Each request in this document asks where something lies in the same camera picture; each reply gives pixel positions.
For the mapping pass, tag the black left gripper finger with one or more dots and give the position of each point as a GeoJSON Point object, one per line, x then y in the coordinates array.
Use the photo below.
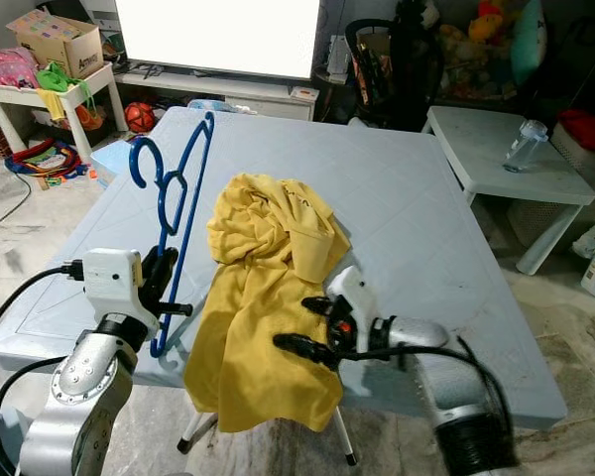
{"type": "Point", "coordinates": [159, 276]}

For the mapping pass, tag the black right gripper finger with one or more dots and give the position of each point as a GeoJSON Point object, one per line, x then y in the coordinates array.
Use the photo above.
{"type": "Point", "coordinates": [305, 350]}
{"type": "Point", "coordinates": [319, 306]}

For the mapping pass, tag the yellow shirt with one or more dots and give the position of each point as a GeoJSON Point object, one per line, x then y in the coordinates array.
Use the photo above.
{"type": "Point", "coordinates": [258, 327]}

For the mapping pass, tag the blue plastic hanger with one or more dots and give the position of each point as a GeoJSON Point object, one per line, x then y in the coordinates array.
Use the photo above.
{"type": "Point", "coordinates": [136, 167]}

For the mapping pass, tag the light blue plastic basin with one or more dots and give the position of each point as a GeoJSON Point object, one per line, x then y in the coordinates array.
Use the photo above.
{"type": "Point", "coordinates": [114, 164]}

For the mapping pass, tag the white folding table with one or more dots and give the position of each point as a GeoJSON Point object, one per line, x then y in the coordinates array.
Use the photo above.
{"type": "Point", "coordinates": [416, 228]}

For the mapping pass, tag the orange ball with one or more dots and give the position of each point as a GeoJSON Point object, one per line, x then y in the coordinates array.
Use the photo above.
{"type": "Point", "coordinates": [141, 118]}

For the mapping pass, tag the colourful toy rings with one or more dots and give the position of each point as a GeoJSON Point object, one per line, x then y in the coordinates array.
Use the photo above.
{"type": "Point", "coordinates": [45, 161]}

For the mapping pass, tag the white tv stand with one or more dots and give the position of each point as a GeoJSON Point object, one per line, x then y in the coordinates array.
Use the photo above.
{"type": "Point", "coordinates": [218, 91]}

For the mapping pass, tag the white shelf table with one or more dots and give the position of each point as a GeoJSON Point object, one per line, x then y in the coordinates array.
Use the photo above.
{"type": "Point", "coordinates": [50, 109]}

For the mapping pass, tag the small white side table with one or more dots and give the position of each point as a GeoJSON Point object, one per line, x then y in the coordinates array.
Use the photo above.
{"type": "Point", "coordinates": [476, 149]}

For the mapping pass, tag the black baby stroller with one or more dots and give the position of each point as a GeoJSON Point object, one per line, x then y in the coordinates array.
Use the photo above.
{"type": "Point", "coordinates": [387, 69]}

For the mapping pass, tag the television screen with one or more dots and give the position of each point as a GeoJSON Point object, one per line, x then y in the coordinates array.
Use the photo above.
{"type": "Point", "coordinates": [218, 35]}

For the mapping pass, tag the pink toy bag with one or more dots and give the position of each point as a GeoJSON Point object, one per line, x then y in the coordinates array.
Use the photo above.
{"type": "Point", "coordinates": [15, 69]}

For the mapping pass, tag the cardboard box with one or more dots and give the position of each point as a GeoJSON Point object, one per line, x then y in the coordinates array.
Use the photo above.
{"type": "Point", "coordinates": [59, 42]}

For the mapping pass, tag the clear plastic water bottle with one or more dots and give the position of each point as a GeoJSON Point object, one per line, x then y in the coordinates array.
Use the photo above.
{"type": "Point", "coordinates": [526, 147]}

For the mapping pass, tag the red folded cloth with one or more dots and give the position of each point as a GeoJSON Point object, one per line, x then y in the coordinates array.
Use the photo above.
{"type": "Point", "coordinates": [590, 129]}

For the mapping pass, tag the yellow red plush toy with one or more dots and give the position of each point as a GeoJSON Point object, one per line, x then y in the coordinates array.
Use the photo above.
{"type": "Point", "coordinates": [491, 20]}

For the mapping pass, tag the teal plush pillow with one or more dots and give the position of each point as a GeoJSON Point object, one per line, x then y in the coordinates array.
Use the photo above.
{"type": "Point", "coordinates": [531, 35]}

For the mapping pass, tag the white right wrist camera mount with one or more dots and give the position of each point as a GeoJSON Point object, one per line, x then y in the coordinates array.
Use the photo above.
{"type": "Point", "coordinates": [355, 290]}

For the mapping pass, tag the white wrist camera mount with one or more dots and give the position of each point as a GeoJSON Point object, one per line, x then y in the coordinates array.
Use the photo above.
{"type": "Point", "coordinates": [355, 290]}
{"type": "Point", "coordinates": [114, 283]}

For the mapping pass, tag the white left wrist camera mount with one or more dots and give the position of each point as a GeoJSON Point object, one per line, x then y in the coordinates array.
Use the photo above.
{"type": "Point", "coordinates": [114, 283]}

